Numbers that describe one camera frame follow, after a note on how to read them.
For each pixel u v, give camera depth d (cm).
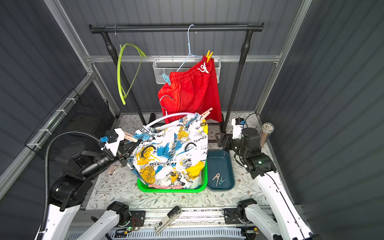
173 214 71
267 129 87
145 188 75
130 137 51
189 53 61
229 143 62
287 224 39
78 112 81
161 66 91
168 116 54
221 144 63
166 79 57
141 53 79
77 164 40
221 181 85
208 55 72
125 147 49
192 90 70
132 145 51
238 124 60
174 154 74
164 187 77
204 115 66
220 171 88
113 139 45
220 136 65
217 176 87
